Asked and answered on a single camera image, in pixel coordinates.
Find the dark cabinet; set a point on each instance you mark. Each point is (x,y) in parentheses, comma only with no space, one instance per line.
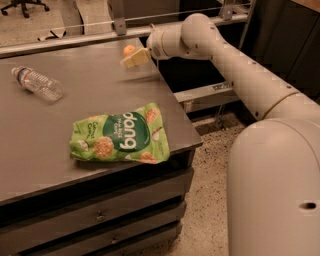
(284,36)

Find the orange fruit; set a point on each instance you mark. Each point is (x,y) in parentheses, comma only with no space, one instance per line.
(128,49)

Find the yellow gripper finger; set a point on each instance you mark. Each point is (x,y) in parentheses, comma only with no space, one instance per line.
(138,57)

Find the clear plastic water bottle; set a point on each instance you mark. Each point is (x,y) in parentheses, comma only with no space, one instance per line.
(46,88)

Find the metal frame rail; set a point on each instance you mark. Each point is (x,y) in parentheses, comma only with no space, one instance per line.
(94,79)

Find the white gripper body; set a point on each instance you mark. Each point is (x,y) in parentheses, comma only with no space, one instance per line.
(154,43)

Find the grey drawer cabinet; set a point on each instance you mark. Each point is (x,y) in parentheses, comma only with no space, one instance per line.
(61,207)

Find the black office chair base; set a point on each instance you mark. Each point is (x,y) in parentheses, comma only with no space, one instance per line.
(23,4)

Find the green rice chip bag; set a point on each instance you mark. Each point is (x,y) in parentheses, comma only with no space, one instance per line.
(137,136)

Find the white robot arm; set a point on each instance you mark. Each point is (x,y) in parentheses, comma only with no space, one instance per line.
(273,176)

